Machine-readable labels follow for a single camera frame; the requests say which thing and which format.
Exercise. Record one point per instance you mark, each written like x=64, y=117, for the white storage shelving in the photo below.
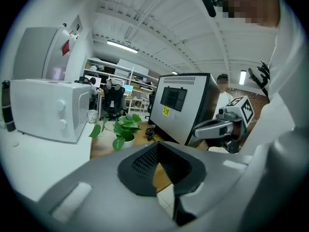
x=135, y=77

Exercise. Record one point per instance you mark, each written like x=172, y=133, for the grey refrigerator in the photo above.
x=36, y=52

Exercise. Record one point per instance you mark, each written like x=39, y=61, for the white security camera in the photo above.
x=74, y=36

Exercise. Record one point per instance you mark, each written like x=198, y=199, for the white and black equipment cabinet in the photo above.
x=178, y=110

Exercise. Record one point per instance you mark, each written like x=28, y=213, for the yellow sticker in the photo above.
x=166, y=110

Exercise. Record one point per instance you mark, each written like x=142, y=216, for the person's right forearm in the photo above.
x=270, y=120

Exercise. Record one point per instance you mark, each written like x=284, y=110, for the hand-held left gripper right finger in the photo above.
x=212, y=175

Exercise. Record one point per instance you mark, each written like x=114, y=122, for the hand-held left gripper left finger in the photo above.
x=101, y=202

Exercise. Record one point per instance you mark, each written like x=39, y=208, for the long ceiling light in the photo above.
x=122, y=46
x=242, y=77

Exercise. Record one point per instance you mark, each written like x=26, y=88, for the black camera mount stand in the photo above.
x=262, y=77

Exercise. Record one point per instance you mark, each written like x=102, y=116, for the white office desk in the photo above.
x=136, y=103

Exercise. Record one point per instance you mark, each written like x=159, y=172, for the person's white shirt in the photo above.
x=287, y=69

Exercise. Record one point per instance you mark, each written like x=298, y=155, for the black office chair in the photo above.
x=113, y=103

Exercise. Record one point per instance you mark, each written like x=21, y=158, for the red sign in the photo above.
x=65, y=47

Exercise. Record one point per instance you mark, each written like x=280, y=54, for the green potted plant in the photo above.
x=125, y=128

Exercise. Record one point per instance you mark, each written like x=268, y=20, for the white microwave oven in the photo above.
x=48, y=107

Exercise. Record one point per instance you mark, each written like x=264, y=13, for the white patterned cup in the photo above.
x=92, y=116

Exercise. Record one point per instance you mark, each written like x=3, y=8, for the person's head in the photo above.
x=251, y=4

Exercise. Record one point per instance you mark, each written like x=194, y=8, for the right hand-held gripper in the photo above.
x=237, y=112

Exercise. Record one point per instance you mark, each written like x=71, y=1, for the black head-mounted camera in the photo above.
x=209, y=4

